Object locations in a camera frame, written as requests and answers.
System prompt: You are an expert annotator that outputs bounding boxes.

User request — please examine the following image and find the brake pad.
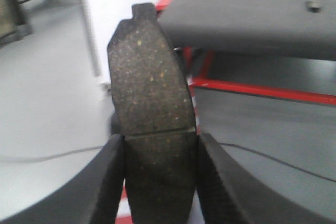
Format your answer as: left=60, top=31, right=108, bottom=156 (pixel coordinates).
left=306, top=0, right=322, bottom=13
left=108, top=3, right=197, bottom=223

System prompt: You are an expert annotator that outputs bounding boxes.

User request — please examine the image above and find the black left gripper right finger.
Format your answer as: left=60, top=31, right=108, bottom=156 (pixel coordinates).
left=196, top=134, right=331, bottom=223

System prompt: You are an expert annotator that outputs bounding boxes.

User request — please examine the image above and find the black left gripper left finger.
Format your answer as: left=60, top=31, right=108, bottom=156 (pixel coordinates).
left=2, top=134, right=124, bottom=223

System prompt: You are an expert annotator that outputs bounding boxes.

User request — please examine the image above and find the red conveyor side rail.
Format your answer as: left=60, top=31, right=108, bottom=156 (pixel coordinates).
left=115, top=0, right=336, bottom=224

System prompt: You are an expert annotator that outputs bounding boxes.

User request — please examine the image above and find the black floor cable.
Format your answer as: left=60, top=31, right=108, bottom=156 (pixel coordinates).
left=0, top=142, right=336, bottom=183

